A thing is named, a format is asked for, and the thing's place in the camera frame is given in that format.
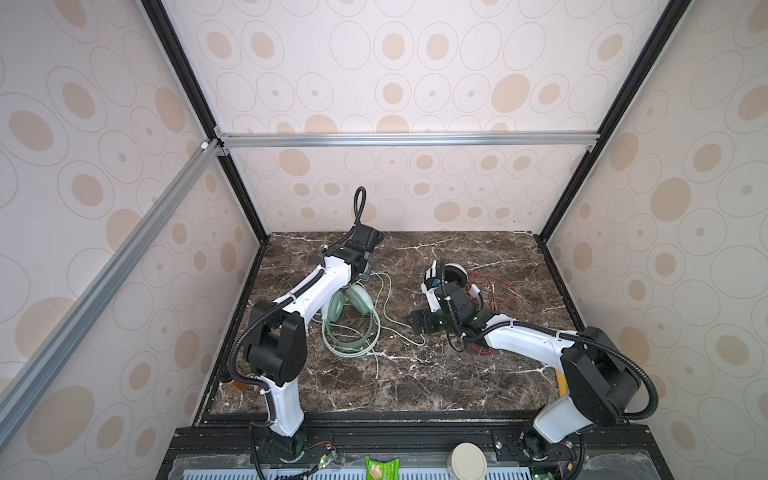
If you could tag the silver aluminium rail back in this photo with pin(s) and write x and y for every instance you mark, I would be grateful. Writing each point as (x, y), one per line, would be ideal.
(430, 139)

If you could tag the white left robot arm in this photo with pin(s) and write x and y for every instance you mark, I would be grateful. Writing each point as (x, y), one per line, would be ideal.
(272, 351)

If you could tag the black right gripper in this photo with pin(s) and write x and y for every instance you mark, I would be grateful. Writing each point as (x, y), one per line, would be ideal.
(425, 313)

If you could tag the black corner frame post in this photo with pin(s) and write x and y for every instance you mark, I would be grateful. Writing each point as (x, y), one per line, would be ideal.
(161, 24)
(648, 57)

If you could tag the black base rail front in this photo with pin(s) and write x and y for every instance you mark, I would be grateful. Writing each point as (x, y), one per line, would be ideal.
(421, 442)

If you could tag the yellow green snack bag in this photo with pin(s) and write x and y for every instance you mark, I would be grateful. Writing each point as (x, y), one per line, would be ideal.
(562, 384)

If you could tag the green snack packet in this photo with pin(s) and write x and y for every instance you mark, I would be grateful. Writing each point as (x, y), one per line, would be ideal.
(379, 470)

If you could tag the white round cap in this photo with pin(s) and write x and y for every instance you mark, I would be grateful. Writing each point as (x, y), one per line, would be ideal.
(466, 461)

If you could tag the mint green headphones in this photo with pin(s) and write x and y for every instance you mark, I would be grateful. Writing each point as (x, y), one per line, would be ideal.
(353, 322)

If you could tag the silver aluminium rail left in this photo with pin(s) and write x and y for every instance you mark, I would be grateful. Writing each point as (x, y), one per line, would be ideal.
(44, 366)

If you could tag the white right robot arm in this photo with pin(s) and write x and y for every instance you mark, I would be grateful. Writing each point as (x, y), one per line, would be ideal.
(604, 386)

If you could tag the black corner frame post left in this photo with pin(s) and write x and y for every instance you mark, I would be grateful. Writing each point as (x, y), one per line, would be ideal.
(161, 24)

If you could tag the black corner frame post right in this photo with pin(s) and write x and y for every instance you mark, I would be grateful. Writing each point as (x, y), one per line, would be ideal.
(648, 57)

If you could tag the silver aluminium rail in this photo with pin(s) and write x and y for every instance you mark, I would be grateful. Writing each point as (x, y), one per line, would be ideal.
(44, 366)
(430, 139)

